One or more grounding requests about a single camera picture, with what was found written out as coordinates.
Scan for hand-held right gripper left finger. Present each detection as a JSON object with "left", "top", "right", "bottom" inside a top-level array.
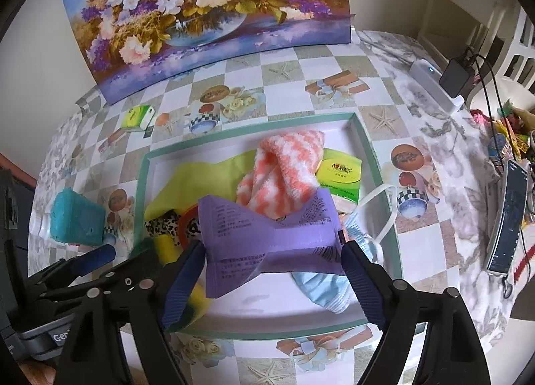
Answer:
[{"left": 54, "top": 238, "right": 207, "bottom": 385}]

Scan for red white striped cloth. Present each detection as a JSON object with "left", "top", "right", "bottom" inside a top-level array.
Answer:
[{"left": 512, "top": 238, "right": 535, "bottom": 281}]

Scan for blue face mask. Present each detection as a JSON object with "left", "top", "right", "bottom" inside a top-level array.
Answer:
[{"left": 290, "top": 184, "right": 398, "bottom": 314}]

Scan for white tray box teal rim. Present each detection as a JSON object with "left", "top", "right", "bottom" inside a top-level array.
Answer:
[{"left": 133, "top": 111, "right": 404, "bottom": 341}]

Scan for yellow-green cloth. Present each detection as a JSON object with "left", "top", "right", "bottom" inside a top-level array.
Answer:
[{"left": 144, "top": 151, "right": 257, "bottom": 222}]

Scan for black smartphone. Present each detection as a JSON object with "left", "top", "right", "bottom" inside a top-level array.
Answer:
[{"left": 485, "top": 159, "right": 531, "bottom": 275}]

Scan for colourful snack packets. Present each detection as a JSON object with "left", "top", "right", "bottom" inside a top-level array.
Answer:
[{"left": 472, "top": 98, "right": 535, "bottom": 160}]

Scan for black charger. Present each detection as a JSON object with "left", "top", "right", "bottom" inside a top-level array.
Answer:
[{"left": 439, "top": 57, "right": 477, "bottom": 98}]

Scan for leopard print cloth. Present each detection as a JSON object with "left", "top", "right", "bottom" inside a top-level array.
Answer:
[{"left": 144, "top": 211, "right": 201, "bottom": 246}]

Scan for checkered printed tablecloth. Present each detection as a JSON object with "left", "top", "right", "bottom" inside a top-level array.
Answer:
[{"left": 27, "top": 29, "right": 477, "bottom": 385}]

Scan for blue patterned can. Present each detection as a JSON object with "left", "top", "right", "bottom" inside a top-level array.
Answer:
[{"left": 487, "top": 134, "right": 513, "bottom": 170}]

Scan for teal plastic toy box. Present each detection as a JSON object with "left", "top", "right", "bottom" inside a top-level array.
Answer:
[{"left": 49, "top": 188, "right": 106, "bottom": 245}]

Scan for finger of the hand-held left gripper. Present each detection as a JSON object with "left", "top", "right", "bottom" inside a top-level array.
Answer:
[
  {"left": 100, "top": 249, "right": 162, "bottom": 290},
  {"left": 25, "top": 243, "right": 118, "bottom": 307}
]

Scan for grey floral tablecloth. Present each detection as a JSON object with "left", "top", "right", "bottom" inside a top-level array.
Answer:
[{"left": 27, "top": 29, "right": 535, "bottom": 348}]

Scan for pink white fluffy towel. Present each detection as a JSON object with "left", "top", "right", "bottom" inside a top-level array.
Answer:
[{"left": 236, "top": 129, "right": 326, "bottom": 218}]

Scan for green tissue packet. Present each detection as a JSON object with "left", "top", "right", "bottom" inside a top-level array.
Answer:
[
  {"left": 121, "top": 105, "right": 155, "bottom": 132},
  {"left": 315, "top": 149, "right": 363, "bottom": 207}
]

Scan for purple cloth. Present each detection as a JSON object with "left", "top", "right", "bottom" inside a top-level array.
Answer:
[{"left": 196, "top": 192, "right": 345, "bottom": 300}]

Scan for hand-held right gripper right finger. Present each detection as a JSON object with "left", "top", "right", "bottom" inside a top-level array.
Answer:
[{"left": 340, "top": 239, "right": 492, "bottom": 385}]

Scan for dark cabinet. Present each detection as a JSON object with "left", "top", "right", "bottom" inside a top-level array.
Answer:
[{"left": 0, "top": 155, "right": 32, "bottom": 319}]

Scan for flower painting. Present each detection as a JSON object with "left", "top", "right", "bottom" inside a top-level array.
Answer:
[{"left": 61, "top": 0, "right": 356, "bottom": 106}]

